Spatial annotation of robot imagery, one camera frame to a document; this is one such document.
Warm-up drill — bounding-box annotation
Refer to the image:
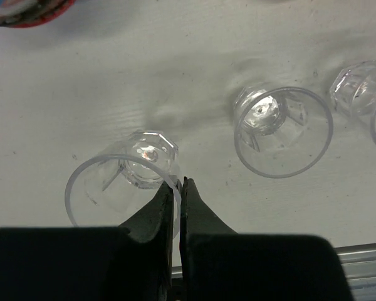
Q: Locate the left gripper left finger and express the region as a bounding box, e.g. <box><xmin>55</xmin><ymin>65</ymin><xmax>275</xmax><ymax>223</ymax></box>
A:
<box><xmin>0</xmin><ymin>184</ymin><xmax>174</xmax><ymax>300</ymax></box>

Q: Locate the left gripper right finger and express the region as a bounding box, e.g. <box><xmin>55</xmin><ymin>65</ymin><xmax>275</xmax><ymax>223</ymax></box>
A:
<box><xmin>180</xmin><ymin>178</ymin><xmax>353</xmax><ymax>300</ymax></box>

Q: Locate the clear glass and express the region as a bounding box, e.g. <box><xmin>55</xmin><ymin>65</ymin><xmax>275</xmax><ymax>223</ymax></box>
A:
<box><xmin>233</xmin><ymin>83</ymin><xmax>333</xmax><ymax>179</ymax></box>
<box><xmin>329</xmin><ymin>60</ymin><xmax>376</xmax><ymax>145</ymax></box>
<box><xmin>65</xmin><ymin>130</ymin><xmax>182</xmax><ymax>235</ymax></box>

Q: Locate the white red patterned bowl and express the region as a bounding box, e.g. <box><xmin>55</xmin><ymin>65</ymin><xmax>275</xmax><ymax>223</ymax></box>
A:
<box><xmin>0</xmin><ymin>0</ymin><xmax>51</xmax><ymax>19</ymax></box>

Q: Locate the aluminium mounting rail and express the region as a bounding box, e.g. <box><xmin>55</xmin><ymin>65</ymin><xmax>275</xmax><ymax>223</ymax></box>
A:
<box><xmin>167</xmin><ymin>244</ymin><xmax>376</xmax><ymax>300</ymax></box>

